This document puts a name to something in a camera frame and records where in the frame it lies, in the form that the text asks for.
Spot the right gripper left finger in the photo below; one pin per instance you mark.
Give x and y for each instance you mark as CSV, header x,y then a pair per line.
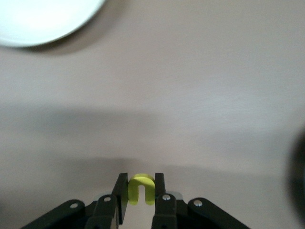
x,y
122,190

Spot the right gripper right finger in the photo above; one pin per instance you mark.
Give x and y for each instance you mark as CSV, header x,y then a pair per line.
x,y
160,188

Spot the yellow foam small n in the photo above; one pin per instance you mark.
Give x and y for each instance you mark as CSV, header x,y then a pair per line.
x,y
140,179

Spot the beige round plate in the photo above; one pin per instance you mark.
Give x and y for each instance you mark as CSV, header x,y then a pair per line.
x,y
35,19

